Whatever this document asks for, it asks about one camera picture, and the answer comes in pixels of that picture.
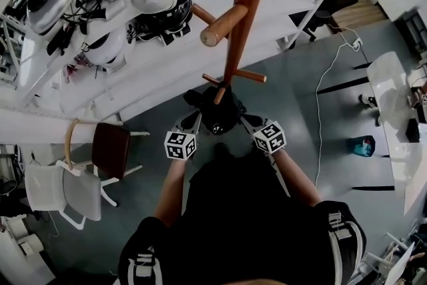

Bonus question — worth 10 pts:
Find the black bag with straps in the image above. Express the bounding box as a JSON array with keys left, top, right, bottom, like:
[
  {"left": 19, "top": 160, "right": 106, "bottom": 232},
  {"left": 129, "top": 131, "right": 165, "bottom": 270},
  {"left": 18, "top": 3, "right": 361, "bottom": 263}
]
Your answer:
[{"left": 182, "top": 85, "right": 264, "bottom": 137}]

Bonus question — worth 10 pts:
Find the person's right forearm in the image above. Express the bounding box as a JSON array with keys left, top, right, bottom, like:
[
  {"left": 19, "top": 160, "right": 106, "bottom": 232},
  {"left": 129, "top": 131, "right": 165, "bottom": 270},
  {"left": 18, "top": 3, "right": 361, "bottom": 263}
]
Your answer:
[{"left": 272, "top": 148, "right": 324, "bottom": 208}]

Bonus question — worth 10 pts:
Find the black round helmet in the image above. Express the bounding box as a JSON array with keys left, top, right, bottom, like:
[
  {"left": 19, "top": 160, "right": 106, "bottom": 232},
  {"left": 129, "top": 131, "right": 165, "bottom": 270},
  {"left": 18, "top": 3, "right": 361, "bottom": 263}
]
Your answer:
[{"left": 133, "top": 3, "right": 193, "bottom": 45}]

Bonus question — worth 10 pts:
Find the white round helmet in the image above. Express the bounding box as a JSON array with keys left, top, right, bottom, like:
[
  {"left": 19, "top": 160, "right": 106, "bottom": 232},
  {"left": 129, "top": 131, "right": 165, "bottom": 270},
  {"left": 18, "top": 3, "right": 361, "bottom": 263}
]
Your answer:
[{"left": 85, "top": 26, "right": 129, "bottom": 71}]

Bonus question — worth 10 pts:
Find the person's left forearm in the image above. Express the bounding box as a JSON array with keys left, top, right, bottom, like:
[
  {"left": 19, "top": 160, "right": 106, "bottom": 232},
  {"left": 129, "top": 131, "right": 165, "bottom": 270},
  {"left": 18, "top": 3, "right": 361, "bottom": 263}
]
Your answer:
[{"left": 152, "top": 156, "right": 187, "bottom": 228}]

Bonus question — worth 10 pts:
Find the white metal shelf unit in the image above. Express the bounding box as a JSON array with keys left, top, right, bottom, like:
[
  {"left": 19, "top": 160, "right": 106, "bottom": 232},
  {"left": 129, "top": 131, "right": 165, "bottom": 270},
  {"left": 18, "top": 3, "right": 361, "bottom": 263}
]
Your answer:
[{"left": 0, "top": 0, "right": 354, "bottom": 123}]

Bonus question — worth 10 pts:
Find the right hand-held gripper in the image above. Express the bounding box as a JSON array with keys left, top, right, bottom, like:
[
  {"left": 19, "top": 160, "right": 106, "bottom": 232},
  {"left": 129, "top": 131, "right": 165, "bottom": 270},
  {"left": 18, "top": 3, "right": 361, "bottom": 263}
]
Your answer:
[{"left": 240, "top": 113, "right": 288, "bottom": 156}]

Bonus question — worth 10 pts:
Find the teal plastic bag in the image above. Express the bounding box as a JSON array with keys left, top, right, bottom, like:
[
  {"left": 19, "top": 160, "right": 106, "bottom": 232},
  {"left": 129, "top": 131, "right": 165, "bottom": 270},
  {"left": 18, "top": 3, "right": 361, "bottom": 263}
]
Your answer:
[{"left": 350, "top": 135, "right": 377, "bottom": 158}]

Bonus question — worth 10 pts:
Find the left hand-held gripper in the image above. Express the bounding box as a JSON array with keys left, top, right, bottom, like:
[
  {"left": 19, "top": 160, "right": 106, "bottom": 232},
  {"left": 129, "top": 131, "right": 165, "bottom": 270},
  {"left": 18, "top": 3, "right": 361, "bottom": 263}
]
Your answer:
[{"left": 164, "top": 111, "right": 203, "bottom": 163}]

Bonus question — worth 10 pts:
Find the white desk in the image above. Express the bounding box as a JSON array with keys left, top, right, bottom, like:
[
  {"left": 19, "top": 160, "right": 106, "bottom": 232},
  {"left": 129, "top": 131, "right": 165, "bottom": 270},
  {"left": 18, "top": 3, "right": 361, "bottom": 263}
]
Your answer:
[{"left": 352, "top": 51, "right": 427, "bottom": 218}]

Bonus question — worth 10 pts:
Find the wooden chair with brown seat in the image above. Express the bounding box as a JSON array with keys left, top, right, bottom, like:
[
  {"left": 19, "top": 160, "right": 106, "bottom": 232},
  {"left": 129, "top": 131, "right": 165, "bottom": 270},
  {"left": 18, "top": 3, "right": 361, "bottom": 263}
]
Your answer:
[{"left": 64, "top": 117, "right": 151, "bottom": 208}]

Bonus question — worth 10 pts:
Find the person's black shirt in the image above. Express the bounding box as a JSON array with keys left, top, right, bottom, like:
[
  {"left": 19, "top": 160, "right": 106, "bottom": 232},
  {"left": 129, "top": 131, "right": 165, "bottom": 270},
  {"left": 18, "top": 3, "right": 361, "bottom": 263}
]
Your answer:
[{"left": 117, "top": 143, "right": 368, "bottom": 285}]

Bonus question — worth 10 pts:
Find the white office chair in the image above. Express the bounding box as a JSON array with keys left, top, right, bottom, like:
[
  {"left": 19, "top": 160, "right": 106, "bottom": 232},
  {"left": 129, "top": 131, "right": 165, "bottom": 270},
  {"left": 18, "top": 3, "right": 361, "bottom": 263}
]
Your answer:
[{"left": 24, "top": 159, "right": 103, "bottom": 231}]

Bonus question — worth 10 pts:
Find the black office chair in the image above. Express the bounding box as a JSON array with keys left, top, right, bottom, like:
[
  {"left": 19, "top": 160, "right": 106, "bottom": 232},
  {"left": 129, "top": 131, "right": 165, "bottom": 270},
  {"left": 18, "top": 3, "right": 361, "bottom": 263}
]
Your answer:
[{"left": 290, "top": 0, "right": 360, "bottom": 51}]

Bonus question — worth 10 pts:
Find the wooden platform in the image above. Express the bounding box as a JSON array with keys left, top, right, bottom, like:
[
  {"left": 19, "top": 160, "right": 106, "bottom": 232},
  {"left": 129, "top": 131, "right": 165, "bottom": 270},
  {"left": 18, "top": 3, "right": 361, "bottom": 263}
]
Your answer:
[{"left": 333, "top": 0, "right": 392, "bottom": 31}]

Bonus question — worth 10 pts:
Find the white power cable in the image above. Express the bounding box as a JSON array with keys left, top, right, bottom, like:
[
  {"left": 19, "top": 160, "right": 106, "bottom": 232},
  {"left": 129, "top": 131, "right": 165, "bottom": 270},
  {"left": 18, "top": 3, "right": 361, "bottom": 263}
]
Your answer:
[{"left": 313, "top": 26, "right": 364, "bottom": 188}]

